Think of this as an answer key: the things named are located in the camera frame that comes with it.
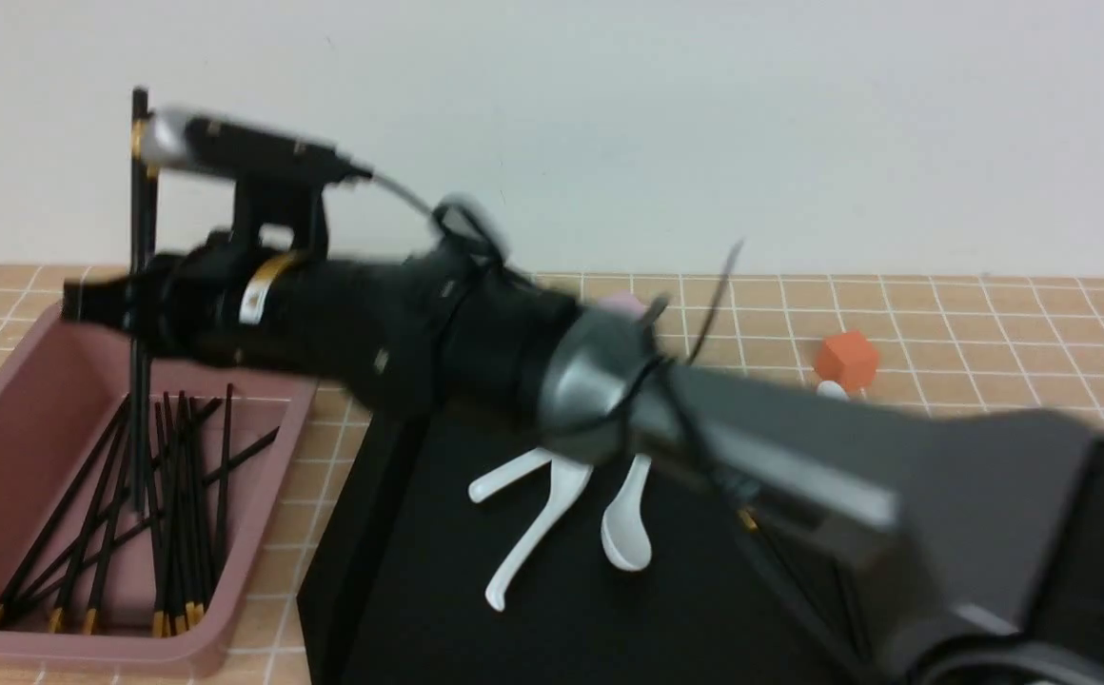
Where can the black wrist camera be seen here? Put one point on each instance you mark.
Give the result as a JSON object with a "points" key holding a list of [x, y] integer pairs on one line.
{"points": [[278, 179]]}

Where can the white spoon far right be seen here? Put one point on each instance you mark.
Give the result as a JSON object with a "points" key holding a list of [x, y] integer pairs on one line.
{"points": [[832, 389]]}

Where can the orange cube block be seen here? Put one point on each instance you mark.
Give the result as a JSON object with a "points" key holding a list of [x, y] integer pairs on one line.
{"points": [[848, 359]]}

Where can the white spoon long curved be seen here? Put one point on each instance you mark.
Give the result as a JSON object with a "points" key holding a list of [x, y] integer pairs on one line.
{"points": [[567, 480]]}

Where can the pink cube block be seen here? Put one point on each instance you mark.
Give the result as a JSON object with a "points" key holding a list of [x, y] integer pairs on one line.
{"points": [[624, 303]]}

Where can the white spoon far left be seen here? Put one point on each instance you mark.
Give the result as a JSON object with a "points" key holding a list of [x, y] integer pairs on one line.
{"points": [[491, 483]]}

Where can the black plastic tray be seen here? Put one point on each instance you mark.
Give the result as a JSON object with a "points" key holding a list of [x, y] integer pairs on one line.
{"points": [[395, 592]]}

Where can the black chopstick in bin leftmost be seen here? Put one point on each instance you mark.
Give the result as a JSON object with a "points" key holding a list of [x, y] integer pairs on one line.
{"points": [[59, 511]]}

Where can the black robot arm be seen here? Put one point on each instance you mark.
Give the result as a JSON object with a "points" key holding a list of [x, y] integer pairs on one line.
{"points": [[976, 543]]}

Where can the pink plastic bin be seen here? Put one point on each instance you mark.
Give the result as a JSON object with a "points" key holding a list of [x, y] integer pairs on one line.
{"points": [[58, 390]]}

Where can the black chopstick in bin centre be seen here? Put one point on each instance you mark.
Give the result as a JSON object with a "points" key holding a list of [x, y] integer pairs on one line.
{"points": [[173, 583]]}

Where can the white spoon centre small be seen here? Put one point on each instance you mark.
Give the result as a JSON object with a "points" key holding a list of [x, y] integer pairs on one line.
{"points": [[624, 538]]}

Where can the black chopstick in bin upright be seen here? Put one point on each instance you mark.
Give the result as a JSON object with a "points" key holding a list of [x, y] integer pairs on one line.
{"points": [[198, 565]]}

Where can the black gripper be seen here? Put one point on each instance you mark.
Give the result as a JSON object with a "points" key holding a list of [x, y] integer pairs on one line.
{"points": [[182, 306]]}

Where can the black chopstick in bin rightmost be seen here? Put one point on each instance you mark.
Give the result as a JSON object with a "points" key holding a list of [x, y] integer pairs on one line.
{"points": [[220, 539]]}

